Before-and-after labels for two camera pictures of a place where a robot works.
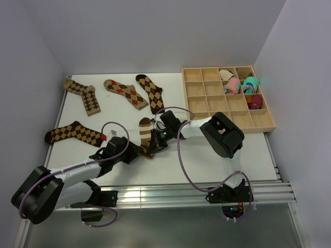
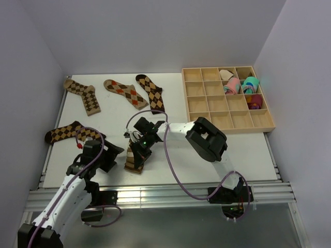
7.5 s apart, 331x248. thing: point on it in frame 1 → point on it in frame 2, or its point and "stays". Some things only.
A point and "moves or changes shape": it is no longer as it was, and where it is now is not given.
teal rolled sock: (250, 84) stays
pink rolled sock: (232, 86) stays
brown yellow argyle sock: (75, 129) stays
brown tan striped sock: (145, 127) moves or changes shape
